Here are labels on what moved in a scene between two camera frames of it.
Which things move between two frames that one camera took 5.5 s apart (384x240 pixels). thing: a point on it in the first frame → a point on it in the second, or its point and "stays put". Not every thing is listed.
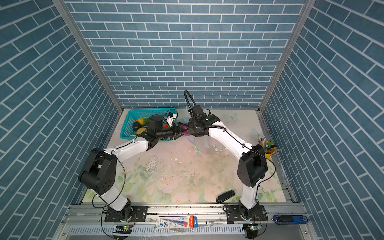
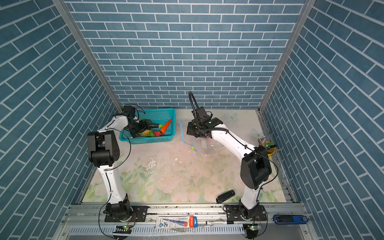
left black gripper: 179,132 → 143,126
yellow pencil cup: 269,147 stays put
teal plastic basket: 132,115 stays put
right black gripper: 190,128 stays put
